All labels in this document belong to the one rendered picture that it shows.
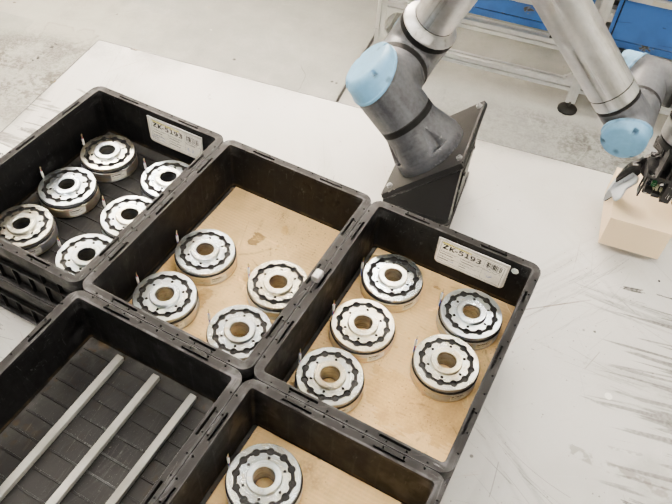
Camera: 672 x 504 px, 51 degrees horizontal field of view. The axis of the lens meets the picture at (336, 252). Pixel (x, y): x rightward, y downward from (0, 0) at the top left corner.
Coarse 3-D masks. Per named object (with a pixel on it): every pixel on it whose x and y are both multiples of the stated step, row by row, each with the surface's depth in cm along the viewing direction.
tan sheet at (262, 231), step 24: (240, 192) 133; (216, 216) 129; (240, 216) 129; (264, 216) 129; (288, 216) 130; (240, 240) 125; (264, 240) 126; (288, 240) 126; (312, 240) 126; (168, 264) 121; (240, 264) 122; (312, 264) 123; (216, 288) 118; (240, 288) 118; (216, 312) 115; (240, 336) 112
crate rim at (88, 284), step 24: (240, 144) 127; (288, 168) 124; (360, 192) 121; (360, 216) 117; (336, 240) 113; (96, 288) 104; (144, 312) 102; (288, 312) 103; (192, 336) 100; (264, 336) 100; (240, 360) 98
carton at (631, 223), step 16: (640, 176) 148; (640, 192) 145; (608, 208) 145; (624, 208) 141; (640, 208) 142; (656, 208) 142; (608, 224) 141; (624, 224) 140; (640, 224) 139; (656, 224) 139; (608, 240) 144; (624, 240) 142; (640, 240) 141; (656, 240) 140; (656, 256) 143
